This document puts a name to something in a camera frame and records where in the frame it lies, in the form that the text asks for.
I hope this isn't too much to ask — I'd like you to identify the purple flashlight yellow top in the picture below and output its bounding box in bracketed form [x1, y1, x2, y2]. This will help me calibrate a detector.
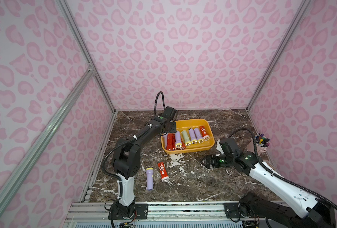
[163, 135, 168, 148]

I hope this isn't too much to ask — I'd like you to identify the purple flashlight yellow ring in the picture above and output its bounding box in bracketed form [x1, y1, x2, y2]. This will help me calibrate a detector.
[175, 130, 183, 150]

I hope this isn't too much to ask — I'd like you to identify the green flashlight yellow ring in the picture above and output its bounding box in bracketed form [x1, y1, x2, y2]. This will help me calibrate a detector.
[181, 129, 192, 147]

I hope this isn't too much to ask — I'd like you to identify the red flashlight white logo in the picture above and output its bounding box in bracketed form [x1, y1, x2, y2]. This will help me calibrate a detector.
[199, 125, 210, 141]

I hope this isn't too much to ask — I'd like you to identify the red flashlight white head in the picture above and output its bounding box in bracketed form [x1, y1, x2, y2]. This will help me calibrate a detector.
[158, 162, 169, 182]

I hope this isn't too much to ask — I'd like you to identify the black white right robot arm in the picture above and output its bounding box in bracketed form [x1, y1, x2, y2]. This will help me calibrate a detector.
[201, 128, 337, 228]

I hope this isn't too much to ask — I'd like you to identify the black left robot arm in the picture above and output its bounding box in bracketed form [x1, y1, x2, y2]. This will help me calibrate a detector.
[100, 91, 177, 221]

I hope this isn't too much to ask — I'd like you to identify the yellow plastic storage tray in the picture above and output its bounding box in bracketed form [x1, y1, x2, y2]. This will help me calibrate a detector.
[161, 119, 215, 154]

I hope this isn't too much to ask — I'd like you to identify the pink pen holder cup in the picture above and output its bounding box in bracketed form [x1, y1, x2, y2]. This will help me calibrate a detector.
[246, 133, 271, 155]

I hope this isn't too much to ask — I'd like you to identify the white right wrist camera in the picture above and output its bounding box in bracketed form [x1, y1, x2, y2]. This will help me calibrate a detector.
[216, 140, 224, 154]

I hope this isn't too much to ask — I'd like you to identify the aluminium diagonal frame bar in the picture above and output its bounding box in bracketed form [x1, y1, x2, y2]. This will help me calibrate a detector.
[0, 66, 95, 226]

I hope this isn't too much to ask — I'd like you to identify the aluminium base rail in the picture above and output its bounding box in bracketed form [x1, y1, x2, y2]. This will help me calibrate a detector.
[61, 200, 312, 228]

